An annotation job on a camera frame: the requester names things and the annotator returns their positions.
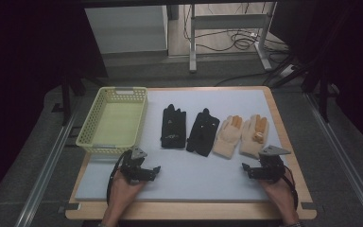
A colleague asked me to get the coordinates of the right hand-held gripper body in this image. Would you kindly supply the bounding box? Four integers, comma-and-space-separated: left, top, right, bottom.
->
252, 145, 292, 184

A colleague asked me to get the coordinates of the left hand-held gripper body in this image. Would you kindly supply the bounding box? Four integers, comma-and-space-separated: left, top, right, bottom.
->
119, 146, 152, 184

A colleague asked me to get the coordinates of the cream knit glove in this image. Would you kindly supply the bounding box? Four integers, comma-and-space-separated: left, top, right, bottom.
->
212, 114, 244, 160
239, 113, 269, 159

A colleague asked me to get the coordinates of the black glove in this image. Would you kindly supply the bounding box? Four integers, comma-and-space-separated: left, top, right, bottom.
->
185, 108, 221, 158
160, 103, 187, 149

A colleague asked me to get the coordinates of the yellow-green plastic basket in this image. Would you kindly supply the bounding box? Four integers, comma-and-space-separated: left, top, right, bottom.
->
75, 86, 149, 155

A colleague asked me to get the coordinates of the person's left hand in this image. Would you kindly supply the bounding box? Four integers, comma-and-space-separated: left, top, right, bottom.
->
111, 169, 147, 206

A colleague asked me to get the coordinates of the person's right hand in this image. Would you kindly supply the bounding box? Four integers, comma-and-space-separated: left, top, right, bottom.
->
258, 168, 295, 207

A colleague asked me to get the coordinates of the white foam mat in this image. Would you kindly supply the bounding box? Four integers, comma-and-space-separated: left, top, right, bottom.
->
75, 89, 300, 202

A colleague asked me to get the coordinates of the black metal stand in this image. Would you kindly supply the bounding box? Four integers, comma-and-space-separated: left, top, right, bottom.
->
60, 70, 88, 127
302, 61, 342, 124

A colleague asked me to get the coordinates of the white power strip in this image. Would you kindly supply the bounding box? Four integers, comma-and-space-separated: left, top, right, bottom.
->
279, 63, 297, 79

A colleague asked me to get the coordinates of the white cabinet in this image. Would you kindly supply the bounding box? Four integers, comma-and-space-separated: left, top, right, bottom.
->
84, 5, 170, 59

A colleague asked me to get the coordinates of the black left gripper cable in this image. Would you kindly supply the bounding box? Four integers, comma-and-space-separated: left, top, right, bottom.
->
106, 150, 132, 206

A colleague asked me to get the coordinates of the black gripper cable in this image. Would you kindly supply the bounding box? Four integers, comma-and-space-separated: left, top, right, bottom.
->
282, 166, 299, 210
106, 150, 132, 206

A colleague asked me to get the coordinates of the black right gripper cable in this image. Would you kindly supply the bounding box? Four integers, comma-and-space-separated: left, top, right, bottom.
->
282, 166, 299, 210

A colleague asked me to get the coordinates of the black table corner bracket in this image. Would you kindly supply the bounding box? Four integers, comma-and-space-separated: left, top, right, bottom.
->
58, 202, 81, 215
300, 201, 319, 211

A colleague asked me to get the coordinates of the aluminium rail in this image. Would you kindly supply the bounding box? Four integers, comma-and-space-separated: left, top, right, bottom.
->
304, 92, 363, 227
13, 112, 78, 227

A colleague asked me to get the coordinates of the tangle of black floor cables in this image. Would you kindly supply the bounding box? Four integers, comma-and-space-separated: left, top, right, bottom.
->
183, 3, 290, 55

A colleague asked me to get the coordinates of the white metal desk frame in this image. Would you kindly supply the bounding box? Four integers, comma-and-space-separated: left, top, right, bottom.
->
188, 2, 278, 74

